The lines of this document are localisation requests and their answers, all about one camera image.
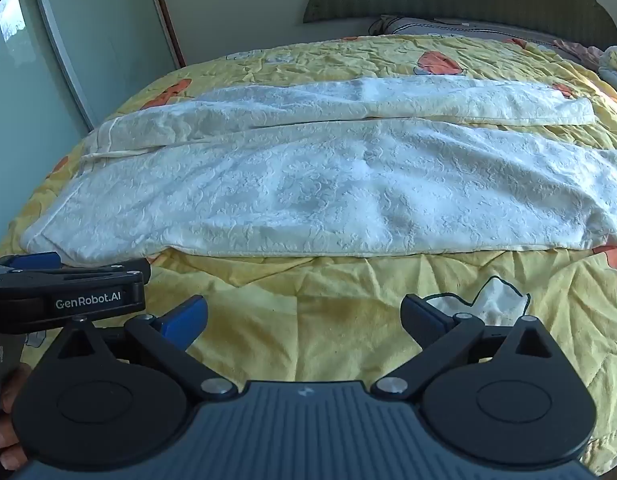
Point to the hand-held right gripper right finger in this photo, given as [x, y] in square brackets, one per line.
[419, 321]

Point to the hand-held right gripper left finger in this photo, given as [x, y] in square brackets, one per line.
[184, 321]

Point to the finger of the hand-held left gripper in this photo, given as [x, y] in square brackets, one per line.
[88, 272]
[36, 260]

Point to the person's left hand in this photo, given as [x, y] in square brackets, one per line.
[16, 385]

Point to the yellow carrot print blanket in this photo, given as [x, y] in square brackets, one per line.
[313, 300]

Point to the brown wooden trim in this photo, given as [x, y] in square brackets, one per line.
[166, 15]

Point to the grey patterned pillow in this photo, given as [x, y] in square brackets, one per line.
[438, 26]

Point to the folded pale patterned blanket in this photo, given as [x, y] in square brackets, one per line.
[616, 70]

